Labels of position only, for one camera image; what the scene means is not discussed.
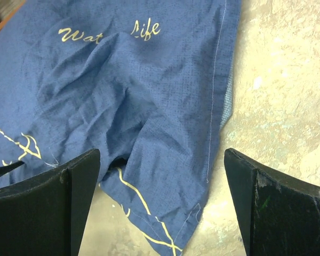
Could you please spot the blue printed pillowcase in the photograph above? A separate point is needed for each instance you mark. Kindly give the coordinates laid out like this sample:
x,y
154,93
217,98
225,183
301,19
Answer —
x,y
148,83

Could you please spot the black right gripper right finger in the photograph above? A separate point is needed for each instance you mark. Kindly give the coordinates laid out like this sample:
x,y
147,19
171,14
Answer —
x,y
277,214

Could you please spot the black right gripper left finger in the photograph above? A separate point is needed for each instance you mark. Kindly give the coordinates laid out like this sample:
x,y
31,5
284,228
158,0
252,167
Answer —
x,y
46,214

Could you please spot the wooden slatted rack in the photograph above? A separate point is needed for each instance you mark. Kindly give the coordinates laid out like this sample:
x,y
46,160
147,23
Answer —
x,y
12,12

